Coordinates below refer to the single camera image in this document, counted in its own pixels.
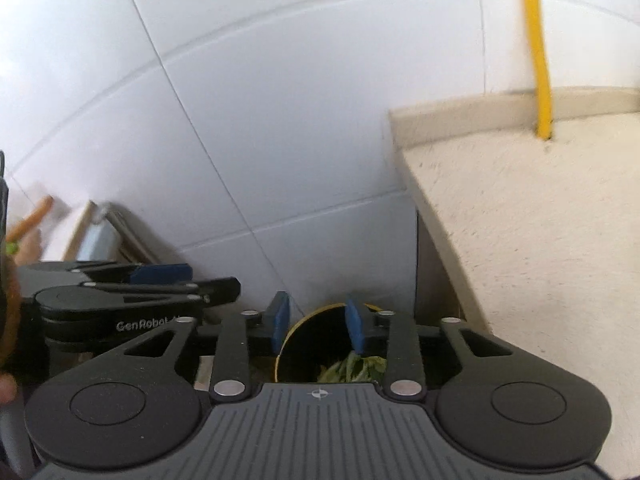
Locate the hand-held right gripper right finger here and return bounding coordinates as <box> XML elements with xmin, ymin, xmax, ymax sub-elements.
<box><xmin>344</xmin><ymin>296</ymin><xmax>521</xmax><ymax>404</ymax></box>

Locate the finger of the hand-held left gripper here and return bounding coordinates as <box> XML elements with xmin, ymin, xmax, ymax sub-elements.
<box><xmin>71</xmin><ymin>262</ymin><xmax>194</xmax><ymax>286</ymax></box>
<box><xmin>82</xmin><ymin>276</ymin><xmax>243</xmax><ymax>307</ymax></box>

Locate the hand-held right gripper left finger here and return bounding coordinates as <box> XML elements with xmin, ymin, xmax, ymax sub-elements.
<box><xmin>117</xmin><ymin>291</ymin><xmax>292</xmax><ymax>404</ymax></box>

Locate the black bin with yellow rim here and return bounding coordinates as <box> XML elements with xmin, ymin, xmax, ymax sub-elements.
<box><xmin>272</xmin><ymin>302</ymin><xmax>396</xmax><ymax>386</ymax></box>

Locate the pale green cabbage leaf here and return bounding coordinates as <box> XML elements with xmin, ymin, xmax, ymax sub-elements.
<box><xmin>319</xmin><ymin>352</ymin><xmax>388</xmax><ymax>385</ymax></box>

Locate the person's left hand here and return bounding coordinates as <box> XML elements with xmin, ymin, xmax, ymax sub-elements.
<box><xmin>0</xmin><ymin>260</ymin><xmax>25</xmax><ymax>404</ymax></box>

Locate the yellow pipe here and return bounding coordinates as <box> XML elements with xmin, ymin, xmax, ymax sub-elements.
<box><xmin>517</xmin><ymin>0</ymin><xmax>553</xmax><ymax>140</ymax></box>

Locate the brown door frame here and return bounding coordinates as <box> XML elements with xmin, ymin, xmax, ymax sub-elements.
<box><xmin>60</xmin><ymin>200</ymin><xmax>168</xmax><ymax>267</ymax></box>

